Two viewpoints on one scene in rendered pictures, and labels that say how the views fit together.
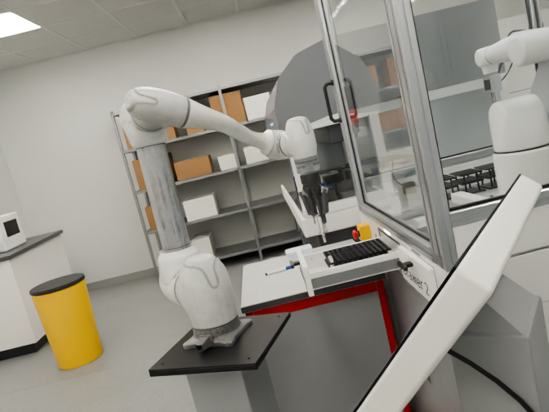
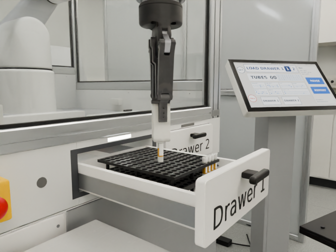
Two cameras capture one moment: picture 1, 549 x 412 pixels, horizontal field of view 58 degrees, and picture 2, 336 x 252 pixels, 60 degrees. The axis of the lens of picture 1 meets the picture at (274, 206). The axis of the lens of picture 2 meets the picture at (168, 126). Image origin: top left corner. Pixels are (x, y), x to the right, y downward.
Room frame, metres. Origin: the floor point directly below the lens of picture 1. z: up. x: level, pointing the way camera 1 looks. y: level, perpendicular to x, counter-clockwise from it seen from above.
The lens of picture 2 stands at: (2.26, 0.18, 1.07)
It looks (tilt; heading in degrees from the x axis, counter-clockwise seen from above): 8 degrees down; 218
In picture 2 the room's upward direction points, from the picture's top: straight up
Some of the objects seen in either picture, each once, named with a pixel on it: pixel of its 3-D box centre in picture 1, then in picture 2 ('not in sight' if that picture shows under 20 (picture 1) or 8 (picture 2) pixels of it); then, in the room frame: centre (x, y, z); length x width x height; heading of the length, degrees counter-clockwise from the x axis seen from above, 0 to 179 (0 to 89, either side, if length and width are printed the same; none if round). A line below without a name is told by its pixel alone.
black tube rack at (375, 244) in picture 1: (357, 258); (158, 172); (1.76, -0.25, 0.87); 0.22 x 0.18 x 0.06; 91
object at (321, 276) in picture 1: (359, 258); (155, 173); (1.76, -0.26, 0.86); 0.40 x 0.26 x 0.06; 91
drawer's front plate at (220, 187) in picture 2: (304, 270); (239, 188); (1.76, -0.05, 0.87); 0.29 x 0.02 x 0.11; 1
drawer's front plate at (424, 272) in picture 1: (417, 272); (189, 143); (1.44, -0.37, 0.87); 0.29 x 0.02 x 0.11; 1
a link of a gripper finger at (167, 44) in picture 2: not in sight; (164, 38); (1.88, -0.13, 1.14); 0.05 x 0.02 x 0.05; 50
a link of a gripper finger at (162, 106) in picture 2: not in sight; (163, 107); (1.88, -0.14, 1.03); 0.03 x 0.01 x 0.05; 50
